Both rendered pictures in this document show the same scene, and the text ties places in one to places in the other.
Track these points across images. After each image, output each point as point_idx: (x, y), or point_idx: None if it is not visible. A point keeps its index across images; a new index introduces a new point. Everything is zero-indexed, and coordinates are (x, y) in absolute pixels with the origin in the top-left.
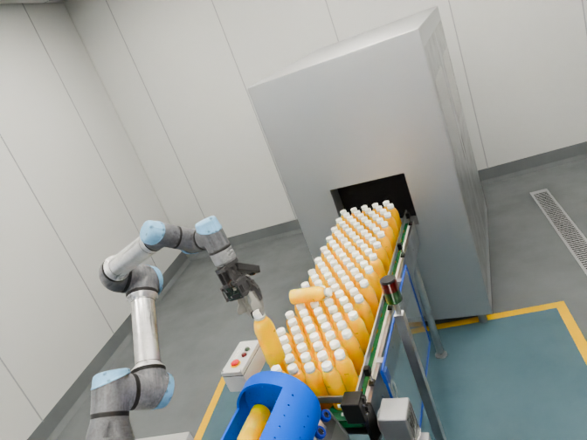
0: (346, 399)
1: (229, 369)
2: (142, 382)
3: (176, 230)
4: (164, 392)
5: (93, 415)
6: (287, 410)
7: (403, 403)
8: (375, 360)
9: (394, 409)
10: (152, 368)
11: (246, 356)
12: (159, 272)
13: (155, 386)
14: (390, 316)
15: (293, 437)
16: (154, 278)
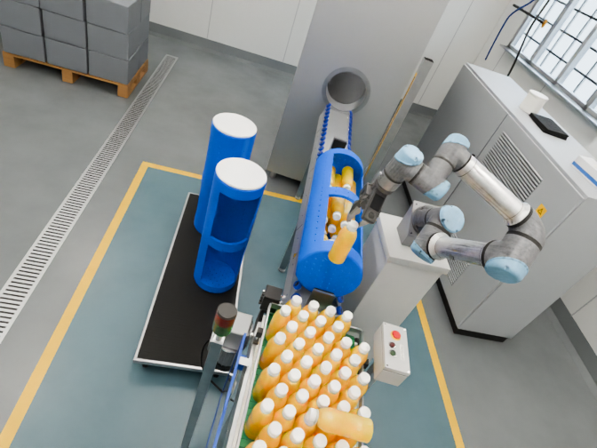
0: (277, 292)
1: (398, 330)
2: (428, 226)
3: (437, 153)
4: (414, 240)
5: None
6: (314, 231)
7: None
8: (250, 373)
9: (237, 320)
10: (431, 235)
11: (387, 342)
12: (496, 260)
13: (420, 234)
14: None
15: (307, 228)
16: (493, 254)
